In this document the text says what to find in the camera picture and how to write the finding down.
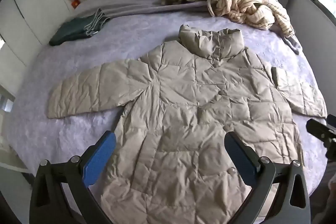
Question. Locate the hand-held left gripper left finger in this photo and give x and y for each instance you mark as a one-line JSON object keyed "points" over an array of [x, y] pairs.
{"points": [[101, 153]]}

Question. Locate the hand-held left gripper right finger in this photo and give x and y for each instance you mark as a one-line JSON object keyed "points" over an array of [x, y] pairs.
{"points": [[240, 155]]}

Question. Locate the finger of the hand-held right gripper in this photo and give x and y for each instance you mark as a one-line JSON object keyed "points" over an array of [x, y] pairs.
{"points": [[317, 128]]}

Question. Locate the beige puffer jacket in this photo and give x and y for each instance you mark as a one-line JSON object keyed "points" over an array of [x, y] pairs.
{"points": [[183, 108]]}

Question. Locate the dark green folded clothes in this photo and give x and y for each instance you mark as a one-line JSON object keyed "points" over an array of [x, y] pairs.
{"points": [[76, 28]]}

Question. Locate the grey garment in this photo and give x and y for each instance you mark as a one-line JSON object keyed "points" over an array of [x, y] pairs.
{"points": [[292, 41]]}

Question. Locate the cream striped garment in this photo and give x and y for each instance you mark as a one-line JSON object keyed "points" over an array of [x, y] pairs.
{"points": [[252, 8]]}

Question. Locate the small red object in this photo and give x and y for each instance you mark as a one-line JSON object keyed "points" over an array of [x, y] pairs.
{"points": [[75, 3]]}

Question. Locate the white wardrobe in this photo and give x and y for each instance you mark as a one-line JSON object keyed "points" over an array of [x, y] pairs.
{"points": [[29, 3]]}

